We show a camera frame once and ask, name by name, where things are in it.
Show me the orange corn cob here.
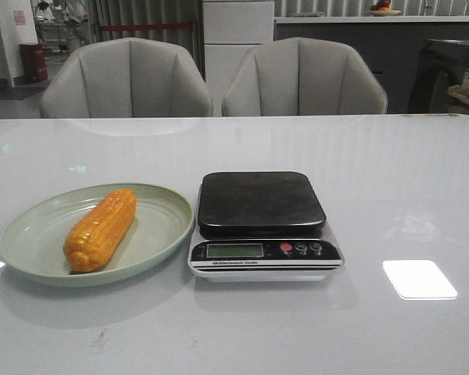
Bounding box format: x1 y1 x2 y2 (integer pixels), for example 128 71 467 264
63 189 137 273

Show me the black silver kitchen scale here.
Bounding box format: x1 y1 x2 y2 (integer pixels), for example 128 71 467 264
188 171 345 282

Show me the right grey upholstered chair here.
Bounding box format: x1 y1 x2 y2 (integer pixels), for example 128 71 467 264
221 37 388 116

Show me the grey upholstered chair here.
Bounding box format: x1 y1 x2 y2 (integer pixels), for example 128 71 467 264
39 37 213 119
221 37 388 116

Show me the left grey upholstered chair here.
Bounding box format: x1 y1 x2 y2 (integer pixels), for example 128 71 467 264
39 37 213 119

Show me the white drawer cabinet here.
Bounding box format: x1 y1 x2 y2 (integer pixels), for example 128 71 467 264
202 1 274 86

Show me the pale green round plate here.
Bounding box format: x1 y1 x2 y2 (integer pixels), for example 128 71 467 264
0 184 195 288

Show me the dark grey counter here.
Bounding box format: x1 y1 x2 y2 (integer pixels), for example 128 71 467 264
275 16 469 113

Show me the walking person in background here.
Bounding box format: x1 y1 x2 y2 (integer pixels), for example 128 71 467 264
65 0 91 53

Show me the fruit bowl on counter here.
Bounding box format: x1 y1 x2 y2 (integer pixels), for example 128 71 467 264
368 0 401 16

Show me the red bin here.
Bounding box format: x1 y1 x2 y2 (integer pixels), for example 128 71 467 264
20 43 48 82

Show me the dark appliance at right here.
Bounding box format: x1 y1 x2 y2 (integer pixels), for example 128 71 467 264
407 39 469 113

